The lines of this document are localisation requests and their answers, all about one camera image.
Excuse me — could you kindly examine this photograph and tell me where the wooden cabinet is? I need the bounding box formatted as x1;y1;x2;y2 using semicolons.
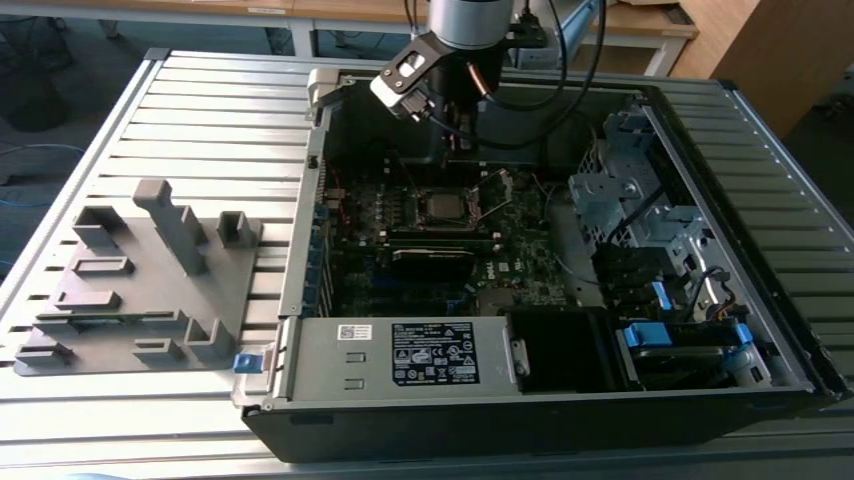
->
670;0;854;146

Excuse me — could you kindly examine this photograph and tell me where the green motherboard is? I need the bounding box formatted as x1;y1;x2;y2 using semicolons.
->
319;164;583;319

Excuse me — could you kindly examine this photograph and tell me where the black hard disk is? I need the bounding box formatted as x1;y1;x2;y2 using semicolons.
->
630;345;730;391

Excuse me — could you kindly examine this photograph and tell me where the black graphics card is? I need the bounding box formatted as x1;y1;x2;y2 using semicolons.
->
390;248;479;282

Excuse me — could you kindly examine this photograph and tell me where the coloured wire bundle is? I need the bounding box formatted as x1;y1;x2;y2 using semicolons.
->
705;294;750;322

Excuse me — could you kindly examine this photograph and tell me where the CPU socket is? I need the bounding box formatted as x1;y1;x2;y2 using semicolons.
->
412;185;486;232

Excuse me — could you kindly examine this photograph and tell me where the silver metal drive cage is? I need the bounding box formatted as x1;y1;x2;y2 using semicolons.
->
566;107;754;321

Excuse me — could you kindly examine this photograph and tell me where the black open PC case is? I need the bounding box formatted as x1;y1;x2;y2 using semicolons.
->
230;67;853;464

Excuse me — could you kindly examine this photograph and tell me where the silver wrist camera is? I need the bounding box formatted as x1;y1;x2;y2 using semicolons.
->
368;37;447;124

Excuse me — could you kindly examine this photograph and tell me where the blue expansion slot retainer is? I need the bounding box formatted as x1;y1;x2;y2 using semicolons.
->
300;199;334;317

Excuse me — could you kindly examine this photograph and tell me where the grey parts rack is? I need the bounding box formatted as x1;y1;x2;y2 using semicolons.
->
11;179;266;377

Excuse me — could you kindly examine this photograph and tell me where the blue disk carrier handle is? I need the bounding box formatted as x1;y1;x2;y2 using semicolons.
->
622;322;674;350

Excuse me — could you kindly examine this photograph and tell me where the square chipset heatsink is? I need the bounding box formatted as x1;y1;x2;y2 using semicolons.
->
478;287;517;312

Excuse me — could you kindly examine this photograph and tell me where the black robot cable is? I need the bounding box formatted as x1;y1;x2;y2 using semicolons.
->
463;0;609;150
486;0;571;110

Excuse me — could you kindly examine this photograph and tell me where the black cable over cage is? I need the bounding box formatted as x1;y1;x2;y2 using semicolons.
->
603;182;669;246

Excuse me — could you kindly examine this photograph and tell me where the black office chair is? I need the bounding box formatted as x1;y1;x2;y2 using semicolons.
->
0;14;76;134

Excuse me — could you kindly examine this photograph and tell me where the grey case handle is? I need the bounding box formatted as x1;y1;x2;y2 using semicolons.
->
304;68;346;124

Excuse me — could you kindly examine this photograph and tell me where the black cable bundle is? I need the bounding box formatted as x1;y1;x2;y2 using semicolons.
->
591;244;663;292

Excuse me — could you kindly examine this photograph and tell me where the blue plastic latch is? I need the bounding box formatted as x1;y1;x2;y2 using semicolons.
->
723;322;759;374

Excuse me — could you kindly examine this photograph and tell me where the blue floor cable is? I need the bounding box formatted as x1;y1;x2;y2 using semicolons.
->
0;142;88;209

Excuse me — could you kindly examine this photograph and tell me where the silver power supply unit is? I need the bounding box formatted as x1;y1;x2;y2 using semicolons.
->
266;315;530;402

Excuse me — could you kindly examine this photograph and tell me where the silver CPU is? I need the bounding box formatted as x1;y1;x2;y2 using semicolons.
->
426;192;470;218

